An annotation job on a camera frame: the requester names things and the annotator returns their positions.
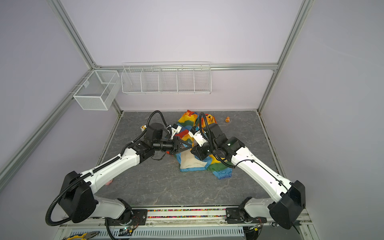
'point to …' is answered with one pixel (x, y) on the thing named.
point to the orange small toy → (227, 119)
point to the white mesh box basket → (99, 90)
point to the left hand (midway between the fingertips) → (191, 149)
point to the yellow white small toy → (143, 127)
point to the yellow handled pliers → (85, 236)
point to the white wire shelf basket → (167, 78)
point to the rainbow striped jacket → (182, 147)
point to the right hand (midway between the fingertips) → (193, 151)
